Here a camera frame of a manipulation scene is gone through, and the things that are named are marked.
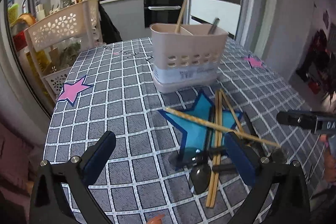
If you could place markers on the person right hand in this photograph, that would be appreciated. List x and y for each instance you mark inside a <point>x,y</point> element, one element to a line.
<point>329,162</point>

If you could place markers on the wooden chopstick blue patterned end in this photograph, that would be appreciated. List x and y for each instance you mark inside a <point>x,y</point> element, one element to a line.
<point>181,15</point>

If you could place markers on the pink star sticker far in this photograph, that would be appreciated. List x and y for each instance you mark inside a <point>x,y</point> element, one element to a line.
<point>254,62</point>

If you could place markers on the pink plastic utensil holder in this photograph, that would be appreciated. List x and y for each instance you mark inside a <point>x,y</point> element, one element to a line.
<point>186,58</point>

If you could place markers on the wooden chopstick crossing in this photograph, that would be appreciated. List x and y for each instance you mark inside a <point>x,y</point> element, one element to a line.
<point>219,127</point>

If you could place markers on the built-in black oven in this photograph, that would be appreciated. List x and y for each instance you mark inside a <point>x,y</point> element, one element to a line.
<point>161,11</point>

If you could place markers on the beige plastic storage rack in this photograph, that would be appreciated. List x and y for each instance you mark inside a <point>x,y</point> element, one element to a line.
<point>79,21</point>

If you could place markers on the pink star sticker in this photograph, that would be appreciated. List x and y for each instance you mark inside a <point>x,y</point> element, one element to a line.
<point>254,62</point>
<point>70,92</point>

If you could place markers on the wooden chopstick right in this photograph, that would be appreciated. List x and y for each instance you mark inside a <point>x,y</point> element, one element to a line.
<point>232,111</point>

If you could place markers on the blue star sticker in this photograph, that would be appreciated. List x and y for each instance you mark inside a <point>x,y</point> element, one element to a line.
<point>196,137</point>

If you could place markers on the black utensil handle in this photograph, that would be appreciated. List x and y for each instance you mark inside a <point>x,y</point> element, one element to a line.
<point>213,26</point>

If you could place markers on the pink star sticker left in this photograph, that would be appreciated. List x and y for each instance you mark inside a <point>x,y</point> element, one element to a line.
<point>70,92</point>

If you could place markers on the grey checked tablecloth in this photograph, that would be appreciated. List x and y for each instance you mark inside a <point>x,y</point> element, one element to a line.
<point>138,182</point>

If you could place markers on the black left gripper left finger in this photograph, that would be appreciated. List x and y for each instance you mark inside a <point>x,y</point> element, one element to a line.
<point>48,201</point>

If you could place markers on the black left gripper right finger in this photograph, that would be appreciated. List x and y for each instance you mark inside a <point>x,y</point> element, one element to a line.
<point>291,202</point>

